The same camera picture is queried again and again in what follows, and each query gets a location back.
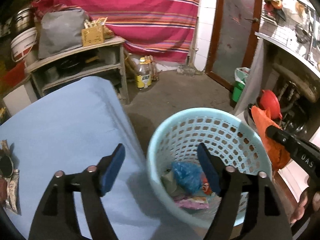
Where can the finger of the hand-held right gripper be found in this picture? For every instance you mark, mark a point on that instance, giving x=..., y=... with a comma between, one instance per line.
x=295, y=147

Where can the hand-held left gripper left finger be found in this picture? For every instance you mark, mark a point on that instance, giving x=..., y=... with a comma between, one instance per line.
x=111, y=172

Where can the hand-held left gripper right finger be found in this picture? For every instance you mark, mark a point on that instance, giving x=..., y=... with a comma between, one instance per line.
x=210, y=172

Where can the red snack wrapper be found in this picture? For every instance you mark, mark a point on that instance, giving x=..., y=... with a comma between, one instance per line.
x=205, y=186

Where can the blue plastic bag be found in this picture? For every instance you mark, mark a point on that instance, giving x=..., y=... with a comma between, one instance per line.
x=186, y=176

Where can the orange cloth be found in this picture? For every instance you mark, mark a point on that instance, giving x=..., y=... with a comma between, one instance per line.
x=270, y=140

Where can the pink snack packet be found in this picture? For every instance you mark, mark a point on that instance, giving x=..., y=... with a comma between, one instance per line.
x=192, y=202

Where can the beige paper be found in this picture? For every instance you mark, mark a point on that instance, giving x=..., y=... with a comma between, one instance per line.
x=170, y=181

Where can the light blue plastic basket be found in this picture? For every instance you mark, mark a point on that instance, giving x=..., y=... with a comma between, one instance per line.
x=175, y=135

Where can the foil wrapper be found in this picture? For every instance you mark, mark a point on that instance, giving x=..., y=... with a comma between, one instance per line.
x=13, y=192

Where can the black cup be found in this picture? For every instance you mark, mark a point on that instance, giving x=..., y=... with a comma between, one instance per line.
x=5, y=166

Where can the brown patterned wrapper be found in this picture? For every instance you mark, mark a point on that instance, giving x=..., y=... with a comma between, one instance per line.
x=6, y=147

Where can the dark red packet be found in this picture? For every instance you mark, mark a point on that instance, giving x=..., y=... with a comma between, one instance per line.
x=3, y=188

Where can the person's right hand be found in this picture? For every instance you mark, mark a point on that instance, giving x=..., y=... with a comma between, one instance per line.
x=302, y=205

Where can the red lid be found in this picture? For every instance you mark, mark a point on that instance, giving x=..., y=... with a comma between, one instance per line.
x=268, y=102

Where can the sink drain pipe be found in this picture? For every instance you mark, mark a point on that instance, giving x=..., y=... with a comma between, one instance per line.
x=292, y=77

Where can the blue tablecloth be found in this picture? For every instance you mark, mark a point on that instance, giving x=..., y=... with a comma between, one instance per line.
x=62, y=120

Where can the green bin with bag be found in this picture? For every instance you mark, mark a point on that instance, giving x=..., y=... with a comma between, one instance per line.
x=240, y=87

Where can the yellow oil bottle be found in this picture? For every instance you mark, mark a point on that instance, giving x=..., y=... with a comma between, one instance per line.
x=143, y=77

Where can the grey counter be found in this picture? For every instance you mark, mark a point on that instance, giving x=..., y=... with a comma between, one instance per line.
x=287, y=45

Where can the black pan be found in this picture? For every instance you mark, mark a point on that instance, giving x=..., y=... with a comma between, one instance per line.
x=68, y=65

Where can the white cabinet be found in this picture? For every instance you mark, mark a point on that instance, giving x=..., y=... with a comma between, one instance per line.
x=16, y=97

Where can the low wooden shelf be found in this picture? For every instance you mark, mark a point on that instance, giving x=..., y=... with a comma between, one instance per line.
x=75, y=52

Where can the brown framed door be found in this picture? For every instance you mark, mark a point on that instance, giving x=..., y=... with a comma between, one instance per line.
x=235, y=30

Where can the yellow utensil holder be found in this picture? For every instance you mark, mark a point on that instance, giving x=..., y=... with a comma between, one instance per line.
x=93, y=36

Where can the red basin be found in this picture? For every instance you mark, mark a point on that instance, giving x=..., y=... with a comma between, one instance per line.
x=12, y=75

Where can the grey bag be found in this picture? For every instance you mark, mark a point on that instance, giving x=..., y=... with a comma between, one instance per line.
x=61, y=32

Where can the white plastic bucket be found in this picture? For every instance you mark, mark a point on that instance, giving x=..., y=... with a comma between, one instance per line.
x=23, y=45

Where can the red striped cloth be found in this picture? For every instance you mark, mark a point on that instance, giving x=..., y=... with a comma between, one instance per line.
x=137, y=17

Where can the large metal pot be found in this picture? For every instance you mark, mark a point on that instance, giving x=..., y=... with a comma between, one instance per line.
x=22, y=20

